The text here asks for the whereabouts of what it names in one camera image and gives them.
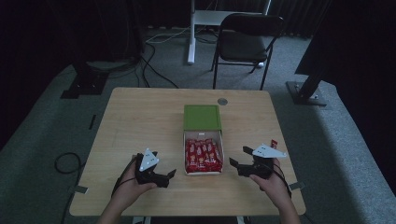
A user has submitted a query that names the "tray of red packets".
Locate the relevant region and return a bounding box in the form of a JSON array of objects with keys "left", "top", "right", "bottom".
[{"left": 182, "top": 129, "right": 225, "bottom": 177}]

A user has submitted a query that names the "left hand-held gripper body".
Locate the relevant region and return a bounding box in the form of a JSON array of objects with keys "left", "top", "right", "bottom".
[{"left": 134, "top": 147, "right": 164, "bottom": 189}]

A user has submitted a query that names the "black folding chair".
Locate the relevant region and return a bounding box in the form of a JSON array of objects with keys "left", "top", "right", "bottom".
[{"left": 211, "top": 12, "right": 285, "bottom": 91}]

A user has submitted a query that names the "person's right hand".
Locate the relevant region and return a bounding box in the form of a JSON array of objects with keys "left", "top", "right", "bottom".
[{"left": 248, "top": 158, "right": 292, "bottom": 209}]

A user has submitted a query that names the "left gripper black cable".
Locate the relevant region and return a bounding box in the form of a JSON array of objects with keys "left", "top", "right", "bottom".
[{"left": 111, "top": 157, "right": 138, "bottom": 199}]

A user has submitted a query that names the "black stand base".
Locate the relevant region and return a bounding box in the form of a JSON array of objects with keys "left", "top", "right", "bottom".
[
  {"left": 60, "top": 60, "right": 108, "bottom": 100},
  {"left": 286, "top": 62, "right": 329, "bottom": 107}
]

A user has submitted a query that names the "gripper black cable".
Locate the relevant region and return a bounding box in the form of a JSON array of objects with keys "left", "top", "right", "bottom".
[
  {"left": 111, "top": 157, "right": 138, "bottom": 199},
  {"left": 262, "top": 161, "right": 293, "bottom": 200}
]

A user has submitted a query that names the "grey tape piece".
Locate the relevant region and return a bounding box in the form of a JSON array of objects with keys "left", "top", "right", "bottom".
[
  {"left": 70, "top": 185, "right": 90, "bottom": 195},
  {"left": 288, "top": 181, "right": 306, "bottom": 191}
]

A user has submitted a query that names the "black floor cable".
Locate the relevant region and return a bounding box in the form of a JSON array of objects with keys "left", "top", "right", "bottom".
[{"left": 136, "top": 42, "right": 180, "bottom": 90}]

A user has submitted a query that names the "person's left hand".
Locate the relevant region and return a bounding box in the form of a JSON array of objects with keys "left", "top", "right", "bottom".
[{"left": 115, "top": 154, "right": 159, "bottom": 213}]

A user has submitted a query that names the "green box lid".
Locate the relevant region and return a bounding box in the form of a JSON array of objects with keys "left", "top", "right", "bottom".
[{"left": 183, "top": 105, "right": 222, "bottom": 132}]

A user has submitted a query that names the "black looped cable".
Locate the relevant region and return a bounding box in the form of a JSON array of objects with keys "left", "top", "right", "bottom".
[{"left": 54, "top": 151, "right": 83, "bottom": 175}]

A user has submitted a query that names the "white floor cable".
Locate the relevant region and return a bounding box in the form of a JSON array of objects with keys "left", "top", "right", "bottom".
[{"left": 145, "top": 27, "right": 191, "bottom": 45}]

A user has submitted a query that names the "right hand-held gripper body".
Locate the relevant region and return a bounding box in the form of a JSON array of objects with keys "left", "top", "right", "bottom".
[{"left": 238, "top": 143, "right": 288, "bottom": 180}]

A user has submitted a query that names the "row of red packets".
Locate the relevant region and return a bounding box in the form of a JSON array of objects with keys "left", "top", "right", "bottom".
[{"left": 185, "top": 137, "right": 223, "bottom": 174}]

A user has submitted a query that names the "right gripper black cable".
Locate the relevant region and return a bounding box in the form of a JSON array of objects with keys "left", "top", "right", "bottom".
[{"left": 262, "top": 161, "right": 293, "bottom": 200}]

